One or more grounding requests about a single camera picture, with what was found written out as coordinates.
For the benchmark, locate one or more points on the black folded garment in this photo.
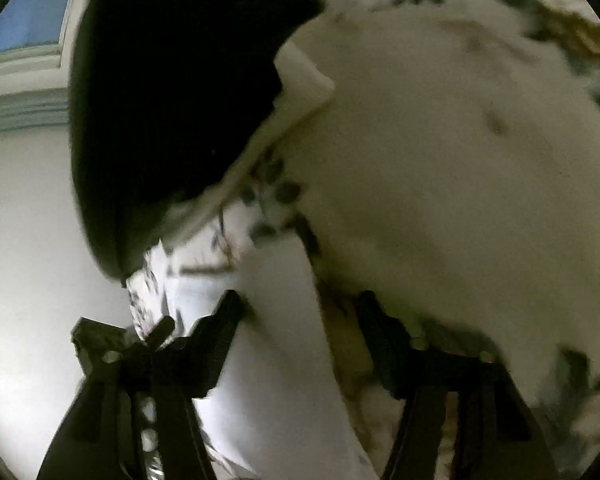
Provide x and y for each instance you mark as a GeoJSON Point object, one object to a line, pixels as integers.
{"type": "Point", "coordinates": [180, 85]}

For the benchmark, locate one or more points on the floral bedsheet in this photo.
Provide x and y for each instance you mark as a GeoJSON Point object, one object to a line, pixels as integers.
{"type": "Point", "coordinates": [570, 35]}

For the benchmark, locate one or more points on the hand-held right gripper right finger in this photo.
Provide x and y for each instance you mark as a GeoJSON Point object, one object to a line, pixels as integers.
{"type": "Point", "coordinates": [380, 340]}

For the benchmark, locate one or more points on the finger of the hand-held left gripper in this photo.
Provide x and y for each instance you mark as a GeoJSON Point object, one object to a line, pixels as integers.
{"type": "Point", "coordinates": [100, 340]}

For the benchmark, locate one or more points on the window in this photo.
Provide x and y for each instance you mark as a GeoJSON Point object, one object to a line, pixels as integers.
{"type": "Point", "coordinates": [30, 15]}

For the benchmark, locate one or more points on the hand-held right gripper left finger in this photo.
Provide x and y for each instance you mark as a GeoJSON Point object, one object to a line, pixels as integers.
{"type": "Point", "coordinates": [215, 345]}

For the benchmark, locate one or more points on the white t-shirt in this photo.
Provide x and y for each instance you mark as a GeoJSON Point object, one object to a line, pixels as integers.
{"type": "Point", "coordinates": [275, 360]}

